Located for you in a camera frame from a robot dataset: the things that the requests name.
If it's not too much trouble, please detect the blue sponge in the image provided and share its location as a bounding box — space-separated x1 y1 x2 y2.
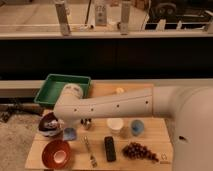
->
63 128 77 141

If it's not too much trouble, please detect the red bowl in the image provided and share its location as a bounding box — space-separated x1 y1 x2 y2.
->
42 140 71 169

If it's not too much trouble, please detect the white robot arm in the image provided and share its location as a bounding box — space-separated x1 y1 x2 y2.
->
54 84 213 171

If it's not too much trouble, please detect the dark bowl with items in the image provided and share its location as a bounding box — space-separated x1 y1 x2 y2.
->
38 112 62 137

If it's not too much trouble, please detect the orange fruit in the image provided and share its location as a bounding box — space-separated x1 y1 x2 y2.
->
116 87 125 94

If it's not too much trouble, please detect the white paper cup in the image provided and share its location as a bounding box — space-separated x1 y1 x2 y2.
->
107 118 124 134

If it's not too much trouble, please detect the blue cup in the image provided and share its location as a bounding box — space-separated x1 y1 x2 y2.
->
131 120 144 136

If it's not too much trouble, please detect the green plastic tray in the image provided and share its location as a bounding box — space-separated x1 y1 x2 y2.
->
34 74 91 108

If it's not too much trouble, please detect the black remote control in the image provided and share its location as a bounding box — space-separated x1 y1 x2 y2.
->
104 136 116 162

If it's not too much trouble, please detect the bunch of dark grapes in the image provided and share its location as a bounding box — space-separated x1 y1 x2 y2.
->
122 142 159 162

